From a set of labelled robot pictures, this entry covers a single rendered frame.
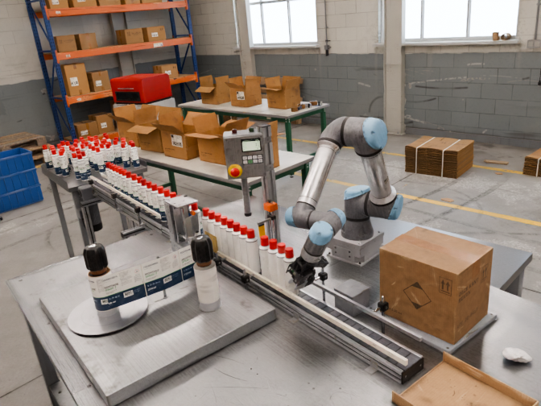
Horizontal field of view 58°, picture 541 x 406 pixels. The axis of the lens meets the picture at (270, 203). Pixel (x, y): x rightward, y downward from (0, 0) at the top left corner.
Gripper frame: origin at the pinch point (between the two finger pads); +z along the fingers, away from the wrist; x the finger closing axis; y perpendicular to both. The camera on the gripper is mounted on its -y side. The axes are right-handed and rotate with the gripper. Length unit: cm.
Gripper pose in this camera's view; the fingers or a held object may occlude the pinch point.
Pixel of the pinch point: (299, 285)
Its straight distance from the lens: 194.6
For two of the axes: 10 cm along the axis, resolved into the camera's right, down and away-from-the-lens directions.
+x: 5.8, 6.7, -4.7
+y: -7.8, 2.9, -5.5
